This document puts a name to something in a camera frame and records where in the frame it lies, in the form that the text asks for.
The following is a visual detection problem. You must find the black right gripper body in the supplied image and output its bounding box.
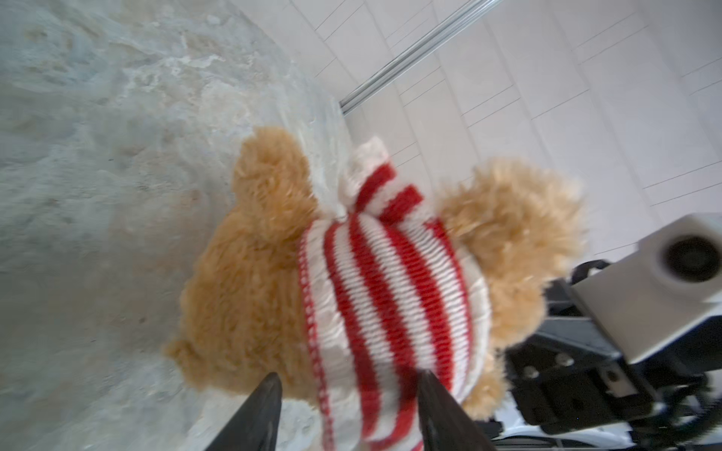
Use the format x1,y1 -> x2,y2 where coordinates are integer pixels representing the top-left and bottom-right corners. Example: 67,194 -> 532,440
504,278 -> 722,435

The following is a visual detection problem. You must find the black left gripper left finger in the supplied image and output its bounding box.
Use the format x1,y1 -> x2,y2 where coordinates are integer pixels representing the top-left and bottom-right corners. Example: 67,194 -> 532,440
205,372 -> 282,451

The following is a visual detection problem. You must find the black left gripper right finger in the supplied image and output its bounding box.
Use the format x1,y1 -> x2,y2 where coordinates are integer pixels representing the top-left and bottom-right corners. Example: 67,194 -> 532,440
417,370 -> 496,451

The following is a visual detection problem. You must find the tan plush teddy bear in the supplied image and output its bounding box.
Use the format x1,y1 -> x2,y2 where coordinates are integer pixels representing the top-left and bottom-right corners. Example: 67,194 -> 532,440
165,127 -> 585,420

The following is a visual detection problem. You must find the knitted american flag sweater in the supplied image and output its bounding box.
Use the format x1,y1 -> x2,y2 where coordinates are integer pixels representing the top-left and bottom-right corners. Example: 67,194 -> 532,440
298,138 -> 491,450

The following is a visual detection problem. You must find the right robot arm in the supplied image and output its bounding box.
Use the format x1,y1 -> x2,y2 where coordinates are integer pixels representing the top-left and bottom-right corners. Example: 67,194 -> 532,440
483,279 -> 721,450

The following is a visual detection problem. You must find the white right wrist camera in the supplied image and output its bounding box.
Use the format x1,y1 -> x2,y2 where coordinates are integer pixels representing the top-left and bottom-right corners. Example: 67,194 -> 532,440
573,213 -> 721,364

